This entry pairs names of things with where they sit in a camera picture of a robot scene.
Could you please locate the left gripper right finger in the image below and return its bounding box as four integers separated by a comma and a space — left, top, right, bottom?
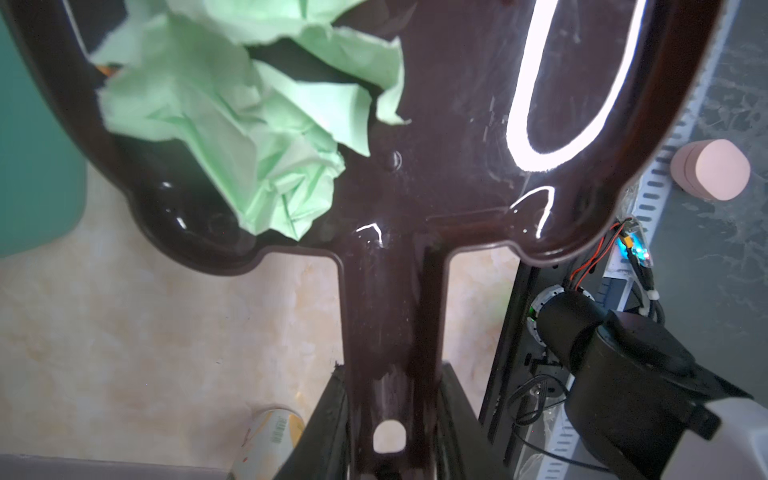
436, 362, 510, 480

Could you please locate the white vented cable duct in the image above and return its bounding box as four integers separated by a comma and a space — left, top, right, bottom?
536, 1, 741, 479

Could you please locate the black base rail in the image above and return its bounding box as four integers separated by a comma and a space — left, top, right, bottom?
479, 263, 573, 479

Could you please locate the green drink can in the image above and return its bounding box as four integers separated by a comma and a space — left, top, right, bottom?
227, 407, 305, 480

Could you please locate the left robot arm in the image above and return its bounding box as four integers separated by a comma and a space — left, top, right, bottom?
278, 292, 767, 479

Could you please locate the green trash bin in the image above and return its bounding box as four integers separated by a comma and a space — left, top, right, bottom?
1, 21, 87, 257

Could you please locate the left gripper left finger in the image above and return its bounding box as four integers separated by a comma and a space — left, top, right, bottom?
275, 365, 349, 480

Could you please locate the dark brown dustpan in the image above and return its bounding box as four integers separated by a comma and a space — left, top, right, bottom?
1, 1, 723, 462

